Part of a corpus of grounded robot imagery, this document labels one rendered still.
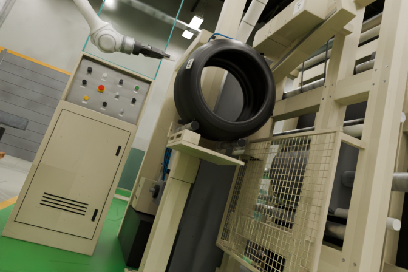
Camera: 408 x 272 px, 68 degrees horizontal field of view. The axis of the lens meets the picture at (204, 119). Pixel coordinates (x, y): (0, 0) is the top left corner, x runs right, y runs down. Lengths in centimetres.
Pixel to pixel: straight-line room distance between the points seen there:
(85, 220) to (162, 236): 55
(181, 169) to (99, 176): 59
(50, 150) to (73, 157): 15
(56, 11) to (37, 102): 320
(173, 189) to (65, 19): 1030
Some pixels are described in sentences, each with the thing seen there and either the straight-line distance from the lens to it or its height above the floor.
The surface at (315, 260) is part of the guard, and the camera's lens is 130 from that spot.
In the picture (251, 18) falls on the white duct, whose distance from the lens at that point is 279.
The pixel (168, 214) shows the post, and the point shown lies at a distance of 192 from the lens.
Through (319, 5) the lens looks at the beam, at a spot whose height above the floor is 170.
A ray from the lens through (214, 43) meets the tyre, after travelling 170.
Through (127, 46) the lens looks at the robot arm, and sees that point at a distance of 165.
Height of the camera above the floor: 58
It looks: 14 degrees up
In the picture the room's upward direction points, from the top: 17 degrees clockwise
